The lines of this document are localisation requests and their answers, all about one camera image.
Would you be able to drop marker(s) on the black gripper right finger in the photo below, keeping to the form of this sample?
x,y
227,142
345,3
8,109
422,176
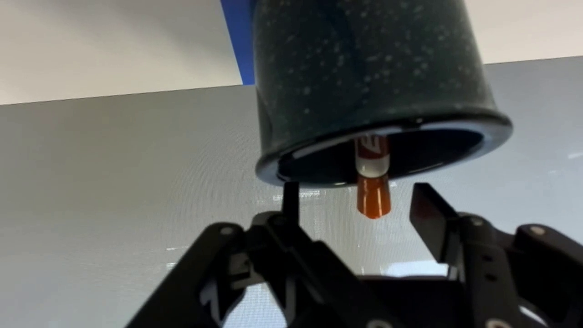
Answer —
x,y
536,267

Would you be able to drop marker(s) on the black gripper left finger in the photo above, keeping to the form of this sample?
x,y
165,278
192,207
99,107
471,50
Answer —
x,y
312,287

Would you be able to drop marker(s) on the orange expo marker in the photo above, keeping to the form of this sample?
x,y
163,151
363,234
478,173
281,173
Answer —
x,y
372,163

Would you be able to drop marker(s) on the dark speckled cup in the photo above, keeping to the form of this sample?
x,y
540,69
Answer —
x,y
329,72

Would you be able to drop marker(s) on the blue tape line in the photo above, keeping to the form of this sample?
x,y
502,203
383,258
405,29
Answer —
x,y
238,16

